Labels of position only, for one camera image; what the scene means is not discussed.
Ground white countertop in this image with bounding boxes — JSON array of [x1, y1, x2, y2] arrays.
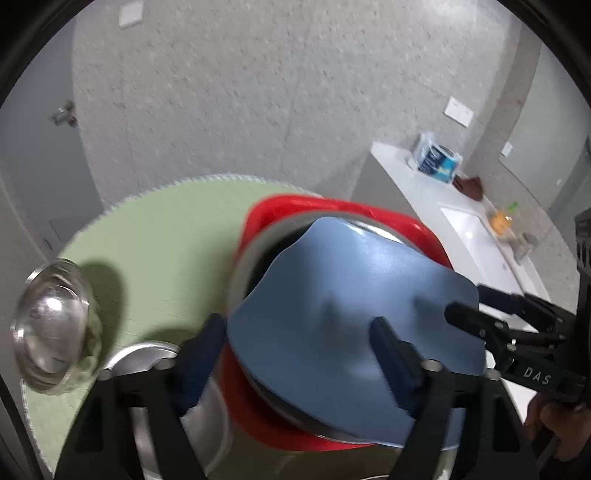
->
[[371, 141, 551, 418]]

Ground person's right hand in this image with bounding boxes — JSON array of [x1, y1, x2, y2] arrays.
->
[[525, 396, 591, 462]]

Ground clear glass bowl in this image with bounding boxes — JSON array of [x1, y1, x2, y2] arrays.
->
[[11, 258, 100, 396]]

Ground green round table mat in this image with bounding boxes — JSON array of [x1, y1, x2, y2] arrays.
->
[[20, 173, 325, 480]]

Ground brown cloth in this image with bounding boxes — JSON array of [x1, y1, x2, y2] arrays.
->
[[452, 175, 486, 202]]

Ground grey faucet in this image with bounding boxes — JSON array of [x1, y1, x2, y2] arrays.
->
[[515, 232, 539, 265]]

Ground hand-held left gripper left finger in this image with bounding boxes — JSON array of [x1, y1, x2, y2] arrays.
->
[[54, 314, 228, 480]]

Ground red plastic basin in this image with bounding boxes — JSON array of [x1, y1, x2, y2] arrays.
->
[[221, 195, 454, 454]]

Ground large steel bowl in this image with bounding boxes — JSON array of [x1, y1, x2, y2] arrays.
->
[[228, 210, 445, 446]]

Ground grey door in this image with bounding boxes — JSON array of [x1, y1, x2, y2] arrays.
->
[[0, 28, 103, 261]]

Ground blue white tissue pack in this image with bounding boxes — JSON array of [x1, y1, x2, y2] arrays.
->
[[406, 131, 464, 185]]

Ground white wall switch plate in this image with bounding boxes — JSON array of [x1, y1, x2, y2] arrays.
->
[[119, 0, 145, 27], [444, 97, 475, 127]]

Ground metal door handle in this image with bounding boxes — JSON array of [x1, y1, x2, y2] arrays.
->
[[50, 100, 77, 128]]

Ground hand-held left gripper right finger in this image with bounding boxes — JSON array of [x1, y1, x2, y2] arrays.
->
[[369, 316, 541, 480]]

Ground blue plate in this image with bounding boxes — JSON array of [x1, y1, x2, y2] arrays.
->
[[226, 216, 488, 449]]

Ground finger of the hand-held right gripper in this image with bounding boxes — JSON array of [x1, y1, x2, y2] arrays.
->
[[475, 284, 571, 335], [444, 302, 520, 370]]

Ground white sink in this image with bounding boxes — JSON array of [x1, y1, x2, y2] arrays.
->
[[440, 205, 523, 297]]

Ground steel plate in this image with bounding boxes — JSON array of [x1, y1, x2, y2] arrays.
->
[[99, 340, 232, 480]]

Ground orange bottle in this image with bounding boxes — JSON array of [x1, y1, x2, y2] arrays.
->
[[489, 203, 516, 237]]

